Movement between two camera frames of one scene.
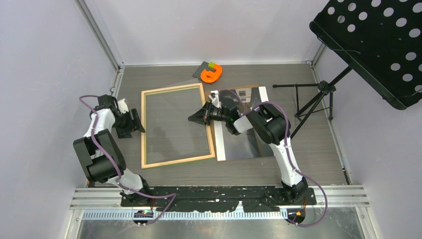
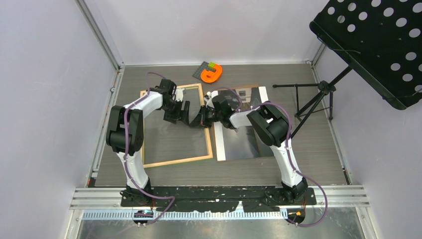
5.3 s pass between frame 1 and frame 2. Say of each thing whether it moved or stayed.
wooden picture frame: stayed
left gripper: moved
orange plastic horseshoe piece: stayed
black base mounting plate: stayed
